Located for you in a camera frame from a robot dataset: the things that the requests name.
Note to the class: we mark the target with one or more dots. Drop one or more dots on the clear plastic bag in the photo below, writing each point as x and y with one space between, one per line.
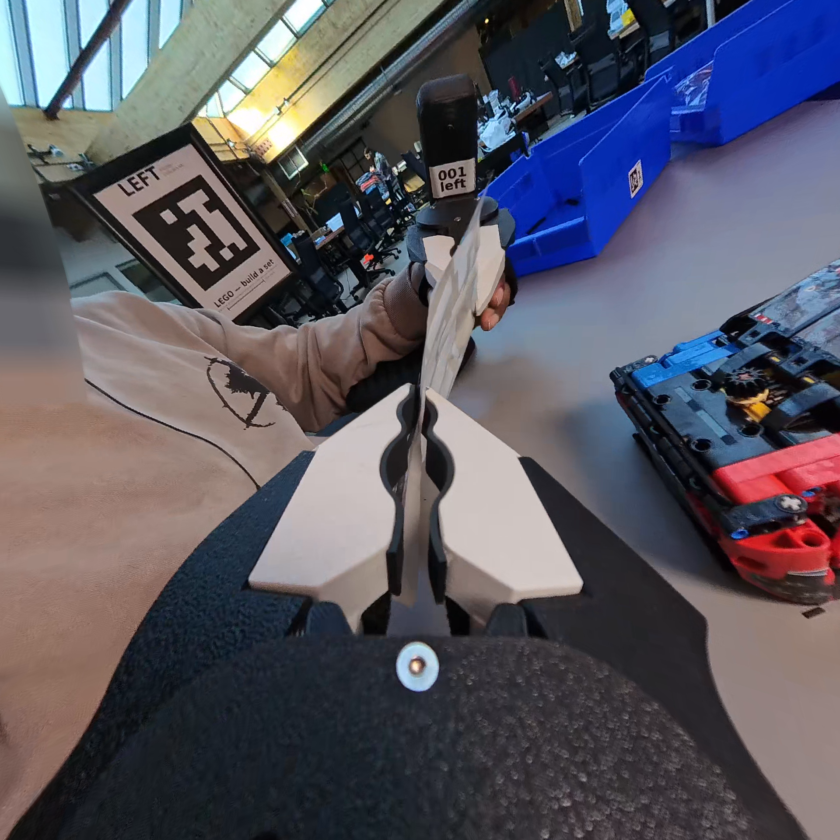
694 102

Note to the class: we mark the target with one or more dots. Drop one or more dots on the person's beige sweatshirt torso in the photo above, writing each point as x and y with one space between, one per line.
98 492

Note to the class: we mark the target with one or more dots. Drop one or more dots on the person's left forearm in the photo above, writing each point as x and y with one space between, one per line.
341 334

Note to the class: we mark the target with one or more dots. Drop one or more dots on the lego race car model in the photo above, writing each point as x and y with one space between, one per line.
735 433

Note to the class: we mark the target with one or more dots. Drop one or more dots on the lego sticker sheet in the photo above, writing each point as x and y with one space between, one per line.
449 328

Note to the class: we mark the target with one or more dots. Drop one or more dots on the row of black office chairs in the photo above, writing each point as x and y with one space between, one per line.
348 249

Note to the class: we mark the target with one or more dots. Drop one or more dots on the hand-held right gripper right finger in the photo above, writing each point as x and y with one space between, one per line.
505 525

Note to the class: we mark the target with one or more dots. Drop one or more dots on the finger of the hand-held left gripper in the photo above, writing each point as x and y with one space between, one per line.
491 269
441 253

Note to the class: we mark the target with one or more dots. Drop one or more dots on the black framed marker sign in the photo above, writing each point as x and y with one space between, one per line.
197 229

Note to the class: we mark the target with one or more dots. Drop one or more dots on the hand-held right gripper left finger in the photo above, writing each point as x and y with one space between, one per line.
328 525

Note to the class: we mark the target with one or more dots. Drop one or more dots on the person's left hand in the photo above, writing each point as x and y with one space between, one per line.
493 312

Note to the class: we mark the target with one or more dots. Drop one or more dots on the blue bin with tag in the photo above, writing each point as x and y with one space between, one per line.
610 170

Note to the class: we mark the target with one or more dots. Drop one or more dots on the dark roof beam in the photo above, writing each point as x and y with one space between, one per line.
85 59

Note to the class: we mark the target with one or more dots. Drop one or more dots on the blue plastic bin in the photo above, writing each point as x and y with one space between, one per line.
774 85
709 46

